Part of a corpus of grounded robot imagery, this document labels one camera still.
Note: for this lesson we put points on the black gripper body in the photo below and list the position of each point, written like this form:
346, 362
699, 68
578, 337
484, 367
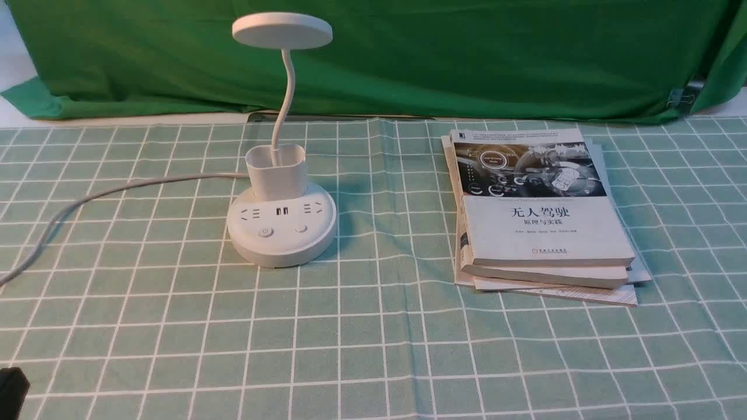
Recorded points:
14, 389

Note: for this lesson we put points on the white desk lamp with sockets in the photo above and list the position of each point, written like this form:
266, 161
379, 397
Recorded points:
283, 219

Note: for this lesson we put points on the green checkered tablecloth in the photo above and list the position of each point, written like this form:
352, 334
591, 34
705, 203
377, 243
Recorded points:
142, 309

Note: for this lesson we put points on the green backdrop cloth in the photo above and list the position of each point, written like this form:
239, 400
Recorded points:
562, 60

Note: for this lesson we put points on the top book with car cover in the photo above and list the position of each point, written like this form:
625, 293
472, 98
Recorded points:
543, 224

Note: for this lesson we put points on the bottom book in stack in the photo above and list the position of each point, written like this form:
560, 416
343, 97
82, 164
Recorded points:
625, 295

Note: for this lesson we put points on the metal binder clip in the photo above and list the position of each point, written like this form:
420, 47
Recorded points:
682, 100

